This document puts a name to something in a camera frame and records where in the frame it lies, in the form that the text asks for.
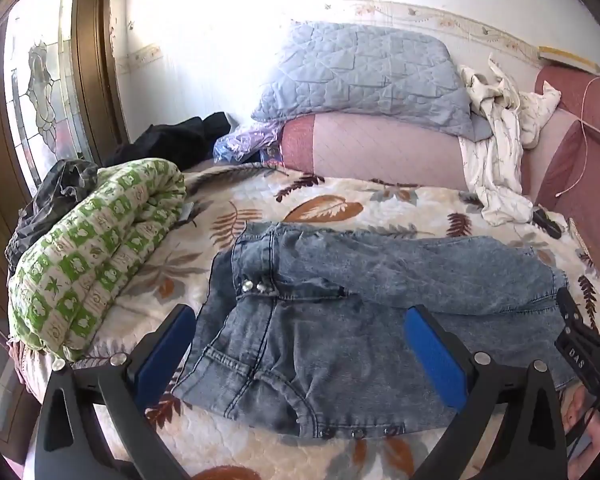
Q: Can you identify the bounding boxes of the white floral cloth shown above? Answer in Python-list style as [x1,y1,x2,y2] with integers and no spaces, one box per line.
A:
[457,52,563,227]

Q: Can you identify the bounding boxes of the leaf print bed blanket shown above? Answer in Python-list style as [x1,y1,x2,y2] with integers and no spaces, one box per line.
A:
[22,162,600,480]

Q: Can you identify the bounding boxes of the black clothing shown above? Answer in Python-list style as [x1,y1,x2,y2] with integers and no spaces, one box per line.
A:
[102,112,233,170]

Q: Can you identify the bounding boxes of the dark grey clothing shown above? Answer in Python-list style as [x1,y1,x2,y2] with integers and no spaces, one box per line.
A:
[7,159,101,277]

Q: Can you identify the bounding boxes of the blue denim pants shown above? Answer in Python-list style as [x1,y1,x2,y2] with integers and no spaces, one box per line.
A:
[172,221,578,440]

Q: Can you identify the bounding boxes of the small black device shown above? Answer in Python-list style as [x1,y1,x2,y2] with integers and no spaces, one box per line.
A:
[531,206,564,240]

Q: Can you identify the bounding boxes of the purple plastic bag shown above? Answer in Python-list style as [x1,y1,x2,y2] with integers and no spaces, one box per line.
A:
[212,125,286,166]

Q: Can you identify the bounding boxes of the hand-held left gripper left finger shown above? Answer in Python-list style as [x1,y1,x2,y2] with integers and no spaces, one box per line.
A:
[34,304,197,480]

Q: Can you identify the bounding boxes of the green checkered rolled quilt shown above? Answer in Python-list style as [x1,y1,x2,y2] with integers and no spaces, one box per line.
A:
[7,157,188,361]

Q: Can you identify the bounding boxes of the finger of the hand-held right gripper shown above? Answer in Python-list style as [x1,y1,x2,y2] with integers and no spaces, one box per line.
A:
[556,286,600,347]

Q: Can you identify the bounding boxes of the wooden door frame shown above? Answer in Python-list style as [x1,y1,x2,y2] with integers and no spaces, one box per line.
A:
[71,0,131,167]

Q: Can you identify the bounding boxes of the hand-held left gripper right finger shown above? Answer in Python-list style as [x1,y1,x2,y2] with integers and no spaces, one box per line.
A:
[404,304,568,480]

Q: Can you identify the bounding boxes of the grey quilted pillow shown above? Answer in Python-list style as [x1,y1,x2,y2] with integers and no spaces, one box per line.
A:
[252,21,493,140]

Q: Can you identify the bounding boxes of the stained glass door panel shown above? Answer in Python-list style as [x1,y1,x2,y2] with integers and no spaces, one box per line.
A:
[4,0,97,196]

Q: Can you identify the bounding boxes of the dark pink side cushion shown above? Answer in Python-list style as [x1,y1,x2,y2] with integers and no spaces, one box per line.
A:
[522,65,600,266]

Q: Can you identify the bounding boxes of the thin pink cable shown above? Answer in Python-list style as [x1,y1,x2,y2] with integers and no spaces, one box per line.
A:
[555,72,600,198]

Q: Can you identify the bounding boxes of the person's right hand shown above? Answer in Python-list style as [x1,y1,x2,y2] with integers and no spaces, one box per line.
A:
[562,389,600,463]

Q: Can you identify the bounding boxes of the yellow flat board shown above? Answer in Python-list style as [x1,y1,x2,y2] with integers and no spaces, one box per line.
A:
[537,46,600,75]

